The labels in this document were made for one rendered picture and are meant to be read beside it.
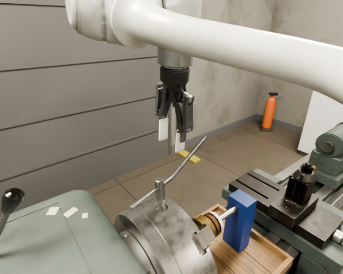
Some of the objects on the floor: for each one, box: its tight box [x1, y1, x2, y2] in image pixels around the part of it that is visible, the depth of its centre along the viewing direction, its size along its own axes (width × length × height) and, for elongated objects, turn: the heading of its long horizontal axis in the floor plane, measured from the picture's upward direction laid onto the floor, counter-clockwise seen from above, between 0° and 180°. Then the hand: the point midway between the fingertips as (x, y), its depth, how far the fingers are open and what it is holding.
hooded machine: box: [297, 90, 343, 161], centre depth 299 cm, size 69×59×138 cm
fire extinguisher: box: [259, 92, 278, 132], centre depth 396 cm, size 28×28×66 cm
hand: (171, 136), depth 68 cm, fingers open, 7 cm apart
